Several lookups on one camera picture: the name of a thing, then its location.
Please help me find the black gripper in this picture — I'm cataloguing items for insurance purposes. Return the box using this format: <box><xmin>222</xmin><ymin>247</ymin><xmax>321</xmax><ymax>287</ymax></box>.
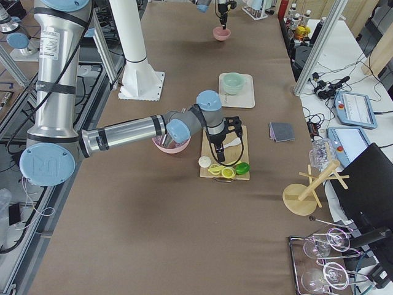
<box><xmin>206</xmin><ymin>116</ymin><xmax>243</xmax><ymax>163</ymax></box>
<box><xmin>214</xmin><ymin>0</ymin><xmax>236</xmax><ymax>18</ymax></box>

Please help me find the white ceramic spoon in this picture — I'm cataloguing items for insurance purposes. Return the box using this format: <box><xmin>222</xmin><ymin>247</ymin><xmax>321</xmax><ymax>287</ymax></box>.
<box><xmin>223</xmin><ymin>137</ymin><xmax>241</xmax><ymax>149</ymax></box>

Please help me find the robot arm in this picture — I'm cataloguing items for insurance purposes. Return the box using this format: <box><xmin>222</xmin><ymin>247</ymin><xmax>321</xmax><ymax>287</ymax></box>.
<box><xmin>19</xmin><ymin>1</ymin><xmax>243</xmax><ymax>186</ymax></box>
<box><xmin>190</xmin><ymin>0</ymin><xmax>237</xmax><ymax>18</ymax></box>

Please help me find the pink bowl with ice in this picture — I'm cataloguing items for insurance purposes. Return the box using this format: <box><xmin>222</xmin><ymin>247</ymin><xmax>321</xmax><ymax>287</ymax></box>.
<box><xmin>152</xmin><ymin>135</ymin><xmax>191</xmax><ymax>154</ymax></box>

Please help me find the green bowl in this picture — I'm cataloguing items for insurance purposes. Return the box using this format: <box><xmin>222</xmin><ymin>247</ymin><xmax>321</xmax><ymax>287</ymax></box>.
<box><xmin>222</xmin><ymin>73</ymin><xmax>244</xmax><ymax>95</ymax></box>

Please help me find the bamboo cutting board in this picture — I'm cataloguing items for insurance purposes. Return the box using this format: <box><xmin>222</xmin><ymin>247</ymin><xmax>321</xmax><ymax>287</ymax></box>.
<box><xmin>200</xmin><ymin>124</ymin><xmax>251</xmax><ymax>181</ymax></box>

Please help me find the lemon slice back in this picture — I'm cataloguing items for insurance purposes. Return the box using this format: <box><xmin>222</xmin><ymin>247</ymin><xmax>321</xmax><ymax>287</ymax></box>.
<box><xmin>207</xmin><ymin>164</ymin><xmax>224</xmax><ymax>176</ymax></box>

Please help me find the lemon slice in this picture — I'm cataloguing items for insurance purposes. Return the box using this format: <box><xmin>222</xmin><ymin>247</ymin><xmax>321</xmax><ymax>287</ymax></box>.
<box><xmin>221</xmin><ymin>167</ymin><xmax>236</xmax><ymax>179</ymax></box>
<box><xmin>207</xmin><ymin>164</ymin><xmax>224</xmax><ymax>176</ymax></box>

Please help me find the yellow plastic knife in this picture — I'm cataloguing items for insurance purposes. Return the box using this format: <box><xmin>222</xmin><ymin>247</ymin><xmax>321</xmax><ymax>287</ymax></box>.
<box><xmin>221</xmin><ymin>160</ymin><xmax>242</xmax><ymax>167</ymax></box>

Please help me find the lemon slice front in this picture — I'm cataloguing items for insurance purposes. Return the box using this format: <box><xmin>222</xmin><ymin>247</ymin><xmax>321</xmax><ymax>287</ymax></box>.
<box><xmin>221</xmin><ymin>167</ymin><xmax>236</xmax><ymax>179</ymax></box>

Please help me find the green lime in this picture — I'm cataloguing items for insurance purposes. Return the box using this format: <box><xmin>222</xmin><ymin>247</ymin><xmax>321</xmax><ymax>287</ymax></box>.
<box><xmin>235</xmin><ymin>162</ymin><xmax>250</xmax><ymax>175</ymax></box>

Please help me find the metal ice scoop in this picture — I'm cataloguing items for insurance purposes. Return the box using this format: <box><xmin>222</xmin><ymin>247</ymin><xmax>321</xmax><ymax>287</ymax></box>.
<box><xmin>160</xmin><ymin>134</ymin><xmax>174</xmax><ymax>148</ymax></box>

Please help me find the grey folded cloth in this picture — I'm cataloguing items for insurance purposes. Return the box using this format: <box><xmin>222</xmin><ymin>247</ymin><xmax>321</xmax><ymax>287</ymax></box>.
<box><xmin>268</xmin><ymin>122</ymin><xmax>295</xmax><ymax>142</ymax></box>

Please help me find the cream rabbit tray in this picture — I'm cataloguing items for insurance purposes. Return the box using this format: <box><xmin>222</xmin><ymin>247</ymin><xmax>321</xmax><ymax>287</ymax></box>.
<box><xmin>218</xmin><ymin>73</ymin><xmax>255</xmax><ymax>109</ymax></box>

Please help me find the wooden cup tree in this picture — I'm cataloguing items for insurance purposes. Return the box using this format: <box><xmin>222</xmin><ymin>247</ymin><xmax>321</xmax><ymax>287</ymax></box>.
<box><xmin>282</xmin><ymin>159</ymin><xmax>349</xmax><ymax>216</ymax></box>

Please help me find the clear glass cup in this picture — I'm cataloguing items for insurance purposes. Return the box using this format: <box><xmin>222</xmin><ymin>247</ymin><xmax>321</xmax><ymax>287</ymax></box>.
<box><xmin>309</xmin><ymin>138</ymin><xmax>337</xmax><ymax>171</ymax></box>

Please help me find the teach pendant lower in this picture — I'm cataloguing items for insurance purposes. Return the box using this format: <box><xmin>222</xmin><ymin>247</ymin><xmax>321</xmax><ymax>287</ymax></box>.
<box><xmin>327</xmin><ymin>126</ymin><xmax>371</xmax><ymax>168</ymax></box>

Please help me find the teach pendant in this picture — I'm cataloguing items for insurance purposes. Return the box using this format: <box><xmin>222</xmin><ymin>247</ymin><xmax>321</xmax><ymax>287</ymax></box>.
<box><xmin>335</xmin><ymin>91</ymin><xmax>378</xmax><ymax>129</ymax></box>
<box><xmin>327</xmin><ymin>126</ymin><xmax>371</xmax><ymax>168</ymax></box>

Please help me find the white side table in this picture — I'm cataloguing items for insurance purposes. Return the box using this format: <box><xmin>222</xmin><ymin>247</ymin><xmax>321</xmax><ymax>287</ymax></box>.
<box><xmin>285</xmin><ymin>18</ymin><xmax>393</xmax><ymax>222</ymax></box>

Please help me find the teach pendant upper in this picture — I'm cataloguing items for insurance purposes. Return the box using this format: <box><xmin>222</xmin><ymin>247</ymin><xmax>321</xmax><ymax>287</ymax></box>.
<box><xmin>335</xmin><ymin>91</ymin><xmax>378</xmax><ymax>129</ymax></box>

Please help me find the wine glass upper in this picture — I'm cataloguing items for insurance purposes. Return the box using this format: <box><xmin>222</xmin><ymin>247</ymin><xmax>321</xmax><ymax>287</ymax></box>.
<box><xmin>303</xmin><ymin>227</ymin><xmax>350</xmax><ymax>259</ymax></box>

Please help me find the wine glass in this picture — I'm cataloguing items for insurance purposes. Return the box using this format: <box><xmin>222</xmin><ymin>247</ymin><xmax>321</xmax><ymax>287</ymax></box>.
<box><xmin>301</xmin><ymin>262</ymin><xmax>349</xmax><ymax>294</ymax></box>
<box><xmin>303</xmin><ymin>227</ymin><xmax>350</xmax><ymax>259</ymax></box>

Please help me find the wine glass lower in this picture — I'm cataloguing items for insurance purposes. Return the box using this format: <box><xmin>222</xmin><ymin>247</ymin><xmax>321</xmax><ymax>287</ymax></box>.
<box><xmin>301</xmin><ymin>262</ymin><xmax>349</xmax><ymax>294</ymax></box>

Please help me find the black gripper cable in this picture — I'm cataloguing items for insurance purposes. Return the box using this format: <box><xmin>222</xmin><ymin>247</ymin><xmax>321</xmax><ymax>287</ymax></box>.
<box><xmin>207</xmin><ymin>122</ymin><xmax>246</xmax><ymax>167</ymax></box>

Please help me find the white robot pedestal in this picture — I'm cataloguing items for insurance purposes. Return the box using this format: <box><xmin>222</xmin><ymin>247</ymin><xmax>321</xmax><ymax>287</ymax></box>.
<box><xmin>110</xmin><ymin>0</ymin><xmax>165</xmax><ymax>101</ymax></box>

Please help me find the aluminium frame post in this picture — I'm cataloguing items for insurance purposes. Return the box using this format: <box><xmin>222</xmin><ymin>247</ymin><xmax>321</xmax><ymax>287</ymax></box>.
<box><xmin>294</xmin><ymin>0</ymin><xmax>348</xmax><ymax>96</ymax></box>

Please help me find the black wire glass rack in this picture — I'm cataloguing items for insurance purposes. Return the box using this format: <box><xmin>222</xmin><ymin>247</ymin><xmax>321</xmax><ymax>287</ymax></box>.
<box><xmin>288</xmin><ymin>221</ymin><xmax>369</xmax><ymax>294</ymax></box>

